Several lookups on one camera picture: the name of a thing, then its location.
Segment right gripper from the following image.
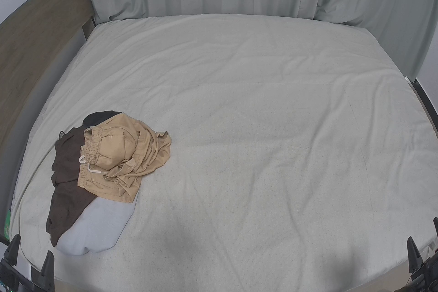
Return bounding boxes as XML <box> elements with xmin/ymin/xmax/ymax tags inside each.
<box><xmin>407</xmin><ymin>217</ymin><xmax>438</xmax><ymax>292</ymax></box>

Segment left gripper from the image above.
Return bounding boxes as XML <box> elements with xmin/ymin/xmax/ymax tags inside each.
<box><xmin>0</xmin><ymin>234</ymin><xmax>57</xmax><ymax>292</ymax></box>

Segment beige shorts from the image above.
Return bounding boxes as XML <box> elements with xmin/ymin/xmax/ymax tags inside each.
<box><xmin>78</xmin><ymin>113</ymin><xmax>172</xmax><ymax>204</ymax></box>

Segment white garment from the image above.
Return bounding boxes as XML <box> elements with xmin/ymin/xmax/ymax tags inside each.
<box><xmin>56</xmin><ymin>196</ymin><xmax>139</xmax><ymax>256</ymax></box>

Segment brown garment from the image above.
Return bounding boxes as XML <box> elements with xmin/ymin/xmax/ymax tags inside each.
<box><xmin>46</xmin><ymin>128</ymin><xmax>98</xmax><ymax>247</ymax></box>

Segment black garment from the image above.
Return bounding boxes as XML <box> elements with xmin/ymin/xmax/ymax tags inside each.
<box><xmin>83</xmin><ymin>110</ymin><xmax>123</xmax><ymax>128</ymax></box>

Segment bed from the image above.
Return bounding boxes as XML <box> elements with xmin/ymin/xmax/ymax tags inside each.
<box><xmin>0</xmin><ymin>0</ymin><xmax>438</xmax><ymax>292</ymax></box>

